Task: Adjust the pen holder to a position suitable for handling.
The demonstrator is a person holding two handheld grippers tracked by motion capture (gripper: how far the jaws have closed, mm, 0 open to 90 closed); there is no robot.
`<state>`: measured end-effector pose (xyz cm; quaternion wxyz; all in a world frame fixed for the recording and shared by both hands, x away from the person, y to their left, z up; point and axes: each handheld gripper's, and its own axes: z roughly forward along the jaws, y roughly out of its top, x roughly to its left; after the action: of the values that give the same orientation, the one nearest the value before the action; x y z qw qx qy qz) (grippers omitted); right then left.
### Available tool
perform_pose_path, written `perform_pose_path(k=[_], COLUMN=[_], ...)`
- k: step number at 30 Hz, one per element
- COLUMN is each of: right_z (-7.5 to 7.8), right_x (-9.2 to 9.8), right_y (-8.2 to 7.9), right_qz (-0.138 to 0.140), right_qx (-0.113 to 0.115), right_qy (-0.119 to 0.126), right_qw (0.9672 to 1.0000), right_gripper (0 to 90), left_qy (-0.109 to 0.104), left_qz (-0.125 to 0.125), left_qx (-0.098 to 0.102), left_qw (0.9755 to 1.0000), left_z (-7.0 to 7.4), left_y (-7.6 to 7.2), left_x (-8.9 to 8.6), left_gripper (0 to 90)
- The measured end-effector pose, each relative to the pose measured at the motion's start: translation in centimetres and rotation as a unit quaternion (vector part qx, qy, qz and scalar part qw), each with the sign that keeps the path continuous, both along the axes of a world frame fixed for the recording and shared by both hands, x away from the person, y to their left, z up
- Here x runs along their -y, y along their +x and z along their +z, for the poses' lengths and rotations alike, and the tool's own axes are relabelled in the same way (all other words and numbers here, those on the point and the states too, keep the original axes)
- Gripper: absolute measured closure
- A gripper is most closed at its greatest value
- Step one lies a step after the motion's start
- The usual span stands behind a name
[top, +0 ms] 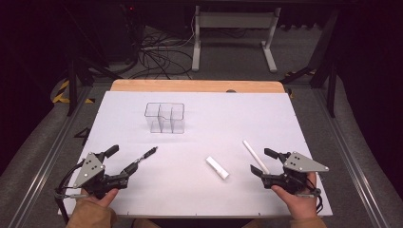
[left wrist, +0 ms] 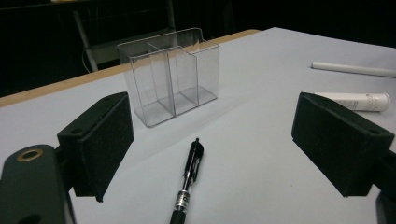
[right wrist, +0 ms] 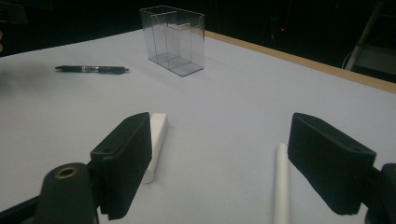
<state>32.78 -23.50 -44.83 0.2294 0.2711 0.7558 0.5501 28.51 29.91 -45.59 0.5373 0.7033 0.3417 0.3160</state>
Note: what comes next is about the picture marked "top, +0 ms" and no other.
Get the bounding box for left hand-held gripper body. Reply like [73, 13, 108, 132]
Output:
[72, 151, 130, 200]

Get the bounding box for person's left hand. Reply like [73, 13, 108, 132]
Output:
[80, 187, 120, 211]

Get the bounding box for person's right hand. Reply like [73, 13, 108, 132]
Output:
[270, 172, 319, 221]

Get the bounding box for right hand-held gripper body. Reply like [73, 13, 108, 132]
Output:
[259, 151, 331, 196]

